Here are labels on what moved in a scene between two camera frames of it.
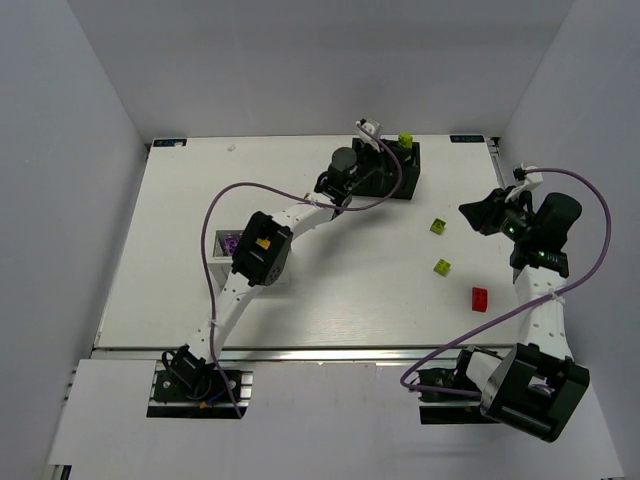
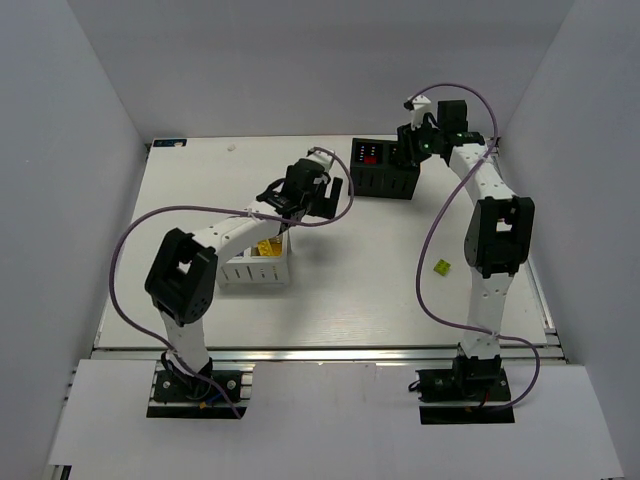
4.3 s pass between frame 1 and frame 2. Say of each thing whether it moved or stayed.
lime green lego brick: stayed
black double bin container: stayed
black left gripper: moved
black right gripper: moved
